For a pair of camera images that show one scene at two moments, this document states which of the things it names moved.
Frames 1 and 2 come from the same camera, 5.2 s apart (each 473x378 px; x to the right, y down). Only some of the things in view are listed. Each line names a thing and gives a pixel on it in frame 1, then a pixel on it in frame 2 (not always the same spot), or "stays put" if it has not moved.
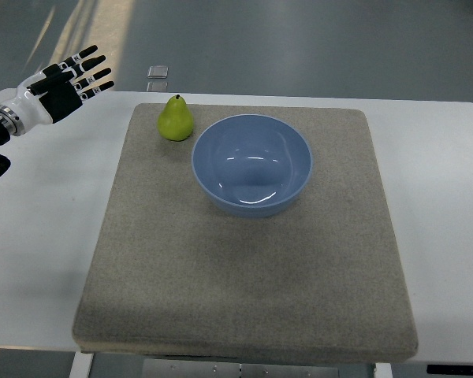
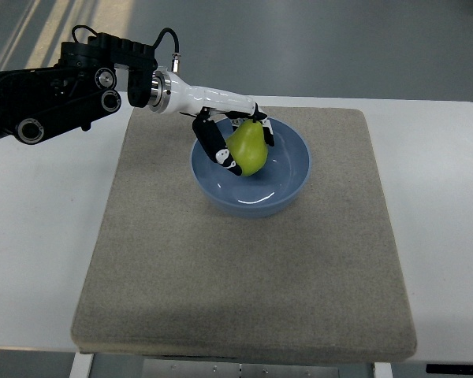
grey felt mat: [318, 282] stays put
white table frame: [83, 361] stays put
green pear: [175, 121] -> [247, 145]
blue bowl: [251, 165] stays put
